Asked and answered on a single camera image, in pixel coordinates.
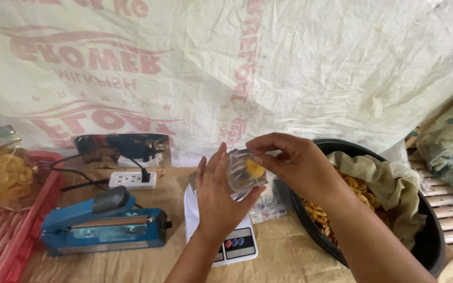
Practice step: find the clear bag of banana chips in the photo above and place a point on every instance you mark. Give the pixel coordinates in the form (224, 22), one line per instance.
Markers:
(2, 177)

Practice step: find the red plastic basket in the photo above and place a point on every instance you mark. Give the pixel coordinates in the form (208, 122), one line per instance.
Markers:
(2, 236)

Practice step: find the rectangular mirror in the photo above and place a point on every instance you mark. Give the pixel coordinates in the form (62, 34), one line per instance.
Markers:
(124, 149)

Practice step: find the brown paper table cover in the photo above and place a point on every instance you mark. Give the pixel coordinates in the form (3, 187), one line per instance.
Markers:
(289, 255)

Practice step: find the white power strip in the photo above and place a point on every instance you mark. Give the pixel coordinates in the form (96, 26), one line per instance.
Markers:
(128, 180)

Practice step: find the clear plastic pouch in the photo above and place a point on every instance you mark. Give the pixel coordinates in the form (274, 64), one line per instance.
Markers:
(240, 179)

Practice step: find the beige cloth liner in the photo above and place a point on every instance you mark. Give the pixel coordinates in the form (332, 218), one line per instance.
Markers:
(391, 188)

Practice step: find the green patterned cloth bundle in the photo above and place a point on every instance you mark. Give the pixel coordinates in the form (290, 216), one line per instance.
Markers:
(452, 145)

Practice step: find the pack of clear plastic bags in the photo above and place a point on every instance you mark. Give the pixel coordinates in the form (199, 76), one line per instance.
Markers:
(267, 208)

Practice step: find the black plastic basin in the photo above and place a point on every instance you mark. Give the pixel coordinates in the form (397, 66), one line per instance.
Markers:
(427, 236)

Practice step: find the white printed sack sheet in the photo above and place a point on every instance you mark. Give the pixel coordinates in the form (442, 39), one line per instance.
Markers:
(328, 70)

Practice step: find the heap of banana chips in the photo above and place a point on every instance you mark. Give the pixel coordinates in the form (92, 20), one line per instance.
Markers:
(321, 220)

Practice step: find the person's left hand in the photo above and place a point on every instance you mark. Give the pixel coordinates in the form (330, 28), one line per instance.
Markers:
(216, 204)

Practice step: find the yellow banana chip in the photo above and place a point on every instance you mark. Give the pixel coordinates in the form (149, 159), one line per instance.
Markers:
(254, 168)

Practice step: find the person's right hand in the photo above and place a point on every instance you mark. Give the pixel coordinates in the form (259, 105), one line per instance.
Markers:
(305, 169)

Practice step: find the blue impulse heat sealer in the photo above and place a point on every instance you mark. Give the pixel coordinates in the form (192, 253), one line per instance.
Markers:
(104, 230)

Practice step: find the white digital kitchen scale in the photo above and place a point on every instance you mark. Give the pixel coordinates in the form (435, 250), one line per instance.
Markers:
(238, 245)

